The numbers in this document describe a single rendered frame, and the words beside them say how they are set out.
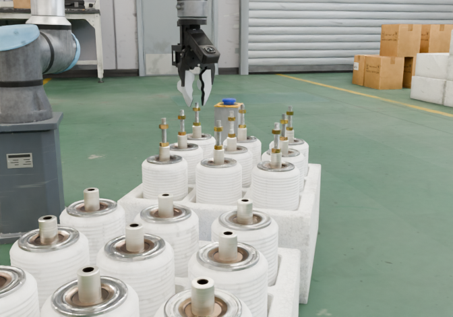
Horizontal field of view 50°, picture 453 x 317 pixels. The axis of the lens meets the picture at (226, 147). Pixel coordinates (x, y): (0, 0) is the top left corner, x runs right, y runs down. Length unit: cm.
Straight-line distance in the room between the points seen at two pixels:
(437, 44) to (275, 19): 220
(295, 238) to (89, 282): 51
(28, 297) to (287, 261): 37
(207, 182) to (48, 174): 48
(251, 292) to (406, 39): 445
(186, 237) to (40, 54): 75
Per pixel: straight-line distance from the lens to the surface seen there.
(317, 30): 665
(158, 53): 619
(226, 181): 96
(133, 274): 59
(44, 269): 65
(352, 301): 103
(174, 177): 100
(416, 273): 117
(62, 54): 139
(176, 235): 69
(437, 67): 402
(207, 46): 117
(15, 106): 128
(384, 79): 483
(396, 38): 490
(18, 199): 132
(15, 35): 128
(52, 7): 140
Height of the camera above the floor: 51
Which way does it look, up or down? 13 degrees down
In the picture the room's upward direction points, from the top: straight up
